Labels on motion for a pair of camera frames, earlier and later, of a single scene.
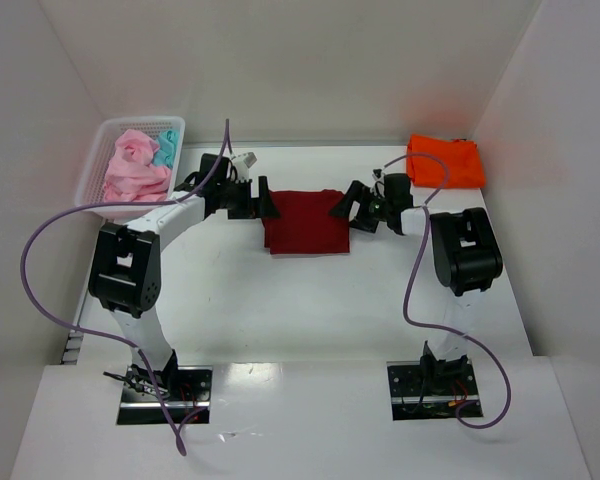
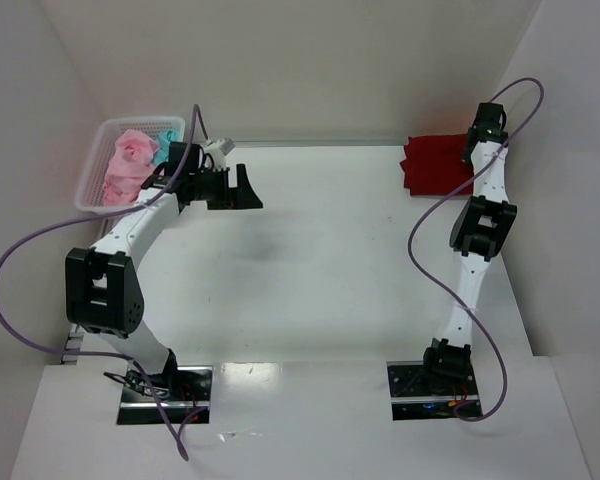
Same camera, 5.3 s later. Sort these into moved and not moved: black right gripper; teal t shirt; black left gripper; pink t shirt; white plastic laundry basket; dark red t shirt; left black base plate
Moved: dark red t shirt; black right gripper; black left gripper
Not moved: pink t shirt; white plastic laundry basket; left black base plate; teal t shirt
